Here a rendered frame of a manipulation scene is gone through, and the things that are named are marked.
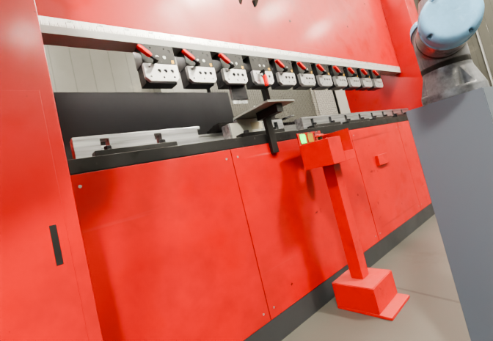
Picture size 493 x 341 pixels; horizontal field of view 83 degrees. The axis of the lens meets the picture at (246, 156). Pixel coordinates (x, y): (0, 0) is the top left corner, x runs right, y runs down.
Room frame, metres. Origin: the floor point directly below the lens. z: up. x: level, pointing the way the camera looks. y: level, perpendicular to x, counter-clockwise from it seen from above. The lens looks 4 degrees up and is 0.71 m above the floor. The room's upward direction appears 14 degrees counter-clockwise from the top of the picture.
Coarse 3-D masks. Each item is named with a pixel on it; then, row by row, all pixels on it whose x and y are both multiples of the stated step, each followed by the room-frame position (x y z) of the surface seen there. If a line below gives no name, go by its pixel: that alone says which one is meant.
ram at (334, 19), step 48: (48, 0) 0.93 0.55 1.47; (96, 0) 1.03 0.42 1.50; (144, 0) 1.15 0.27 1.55; (192, 0) 1.31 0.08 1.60; (288, 0) 1.80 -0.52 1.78; (336, 0) 2.21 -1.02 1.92; (96, 48) 1.08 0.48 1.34; (192, 48) 1.27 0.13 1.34; (288, 48) 1.72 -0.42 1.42; (336, 48) 2.08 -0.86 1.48; (384, 48) 2.64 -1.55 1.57
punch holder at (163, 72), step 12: (156, 48) 1.15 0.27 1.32; (168, 48) 1.19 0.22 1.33; (144, 60) 1.11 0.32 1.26; (168, 60) 1.18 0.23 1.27; (144, 72) 1.11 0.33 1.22; (156, 72) 1.14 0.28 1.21; (168, 72) 1.17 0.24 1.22; (144, 84) 1.15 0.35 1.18; (156, 84) 1.17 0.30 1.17; (168, 84) 1.20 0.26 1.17
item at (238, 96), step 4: (228, 88) 1.43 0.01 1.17; (232, 88) 1.42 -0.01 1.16; (236, 88) 1.44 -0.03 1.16; (240, 88) 1.46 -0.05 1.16; (244, 88) 1.48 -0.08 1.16; (232, 92) 1.42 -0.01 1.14; (236, 92) 1.44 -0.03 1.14; (240, 92) 1.45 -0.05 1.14; (244, 92) 1.47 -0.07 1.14; (232, 96) 1.42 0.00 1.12; (236, 96) 1.43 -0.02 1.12; (240, 96) 1.45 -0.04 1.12; (244, 96) 1.47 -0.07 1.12; (236, 100) 1.44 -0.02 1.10; (240, 100) 1.45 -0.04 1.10; (244, 100) 1.47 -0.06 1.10
